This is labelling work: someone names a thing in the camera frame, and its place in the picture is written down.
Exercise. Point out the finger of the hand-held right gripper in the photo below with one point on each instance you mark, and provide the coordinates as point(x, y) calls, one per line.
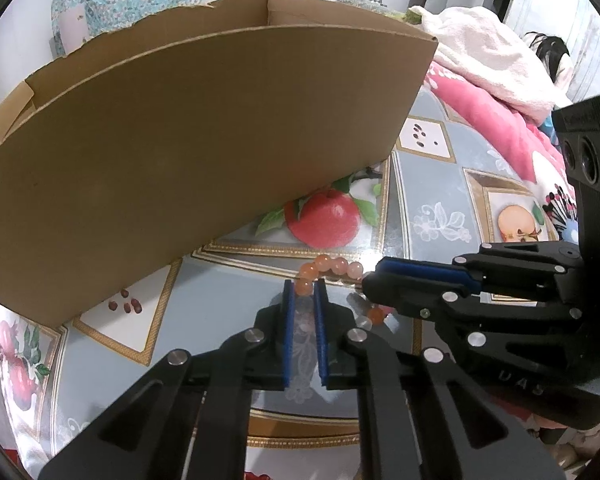
point(405, 295)
point(420, 270)

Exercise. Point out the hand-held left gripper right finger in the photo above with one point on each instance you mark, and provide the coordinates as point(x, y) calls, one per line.
point(321, 330)

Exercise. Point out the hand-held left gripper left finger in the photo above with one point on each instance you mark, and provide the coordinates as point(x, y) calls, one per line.
point(289, 330)

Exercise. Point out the pink floral blanket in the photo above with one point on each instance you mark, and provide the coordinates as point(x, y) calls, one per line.
point(505, 130)

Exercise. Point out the white panelled door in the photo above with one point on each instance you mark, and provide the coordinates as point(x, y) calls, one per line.
point(555, 0)

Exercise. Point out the white towel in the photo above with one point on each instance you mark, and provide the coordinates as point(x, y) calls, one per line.
point(480, 45)

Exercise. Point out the brown cardboard box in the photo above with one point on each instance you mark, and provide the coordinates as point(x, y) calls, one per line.
point(180, 135)

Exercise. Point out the olive green cloth bundle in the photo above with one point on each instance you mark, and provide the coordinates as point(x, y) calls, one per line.
point(412, 16)

